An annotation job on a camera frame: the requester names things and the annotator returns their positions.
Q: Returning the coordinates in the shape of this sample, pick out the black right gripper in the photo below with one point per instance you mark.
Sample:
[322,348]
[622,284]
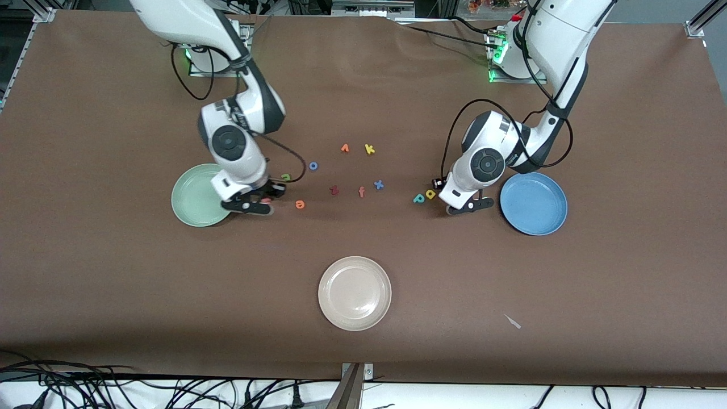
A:
[274,190]

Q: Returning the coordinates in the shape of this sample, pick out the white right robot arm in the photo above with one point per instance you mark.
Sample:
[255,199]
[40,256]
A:
[187,23]

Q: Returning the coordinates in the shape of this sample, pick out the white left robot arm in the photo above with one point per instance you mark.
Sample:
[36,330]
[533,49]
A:
[562,34]

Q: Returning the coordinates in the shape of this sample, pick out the green plate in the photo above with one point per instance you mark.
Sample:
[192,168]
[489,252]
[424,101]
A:
[193,199]

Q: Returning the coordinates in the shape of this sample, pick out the blue plate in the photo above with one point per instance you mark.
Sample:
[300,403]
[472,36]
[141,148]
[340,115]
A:
[537,207]

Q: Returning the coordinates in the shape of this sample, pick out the beige plate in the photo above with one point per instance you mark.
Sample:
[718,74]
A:
[355,293]

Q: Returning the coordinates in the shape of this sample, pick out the small white paper scrap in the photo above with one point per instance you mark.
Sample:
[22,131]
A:
[514,322]

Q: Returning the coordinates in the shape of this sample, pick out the orange decorative clutter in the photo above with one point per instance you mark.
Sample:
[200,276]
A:
[488,5]

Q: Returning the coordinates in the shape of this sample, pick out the brown table cover sheet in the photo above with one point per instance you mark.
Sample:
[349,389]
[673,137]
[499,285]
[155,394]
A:
[113,284]

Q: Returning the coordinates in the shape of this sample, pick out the aluminium frame profile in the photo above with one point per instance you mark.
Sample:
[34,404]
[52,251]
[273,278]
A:
[372,8]

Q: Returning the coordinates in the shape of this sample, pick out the silver bracket plate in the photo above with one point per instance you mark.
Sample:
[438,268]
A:
[368,372]

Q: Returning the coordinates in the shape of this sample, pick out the grey metal post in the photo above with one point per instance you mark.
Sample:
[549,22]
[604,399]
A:
[347,392]

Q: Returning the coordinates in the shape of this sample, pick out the aluminium corner bracket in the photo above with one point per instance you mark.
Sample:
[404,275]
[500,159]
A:
[44,15]
[696,29]

